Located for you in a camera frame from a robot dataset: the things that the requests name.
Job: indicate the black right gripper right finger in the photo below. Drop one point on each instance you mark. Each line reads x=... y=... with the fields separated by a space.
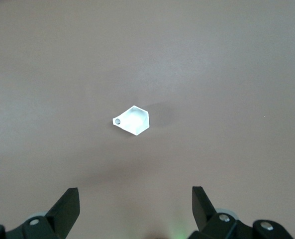
x=207 y=214

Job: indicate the white faceted cup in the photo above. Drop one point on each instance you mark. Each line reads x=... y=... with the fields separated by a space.
x=134 y=122

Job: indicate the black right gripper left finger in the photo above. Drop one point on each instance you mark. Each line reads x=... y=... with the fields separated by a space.
x=62 y=214

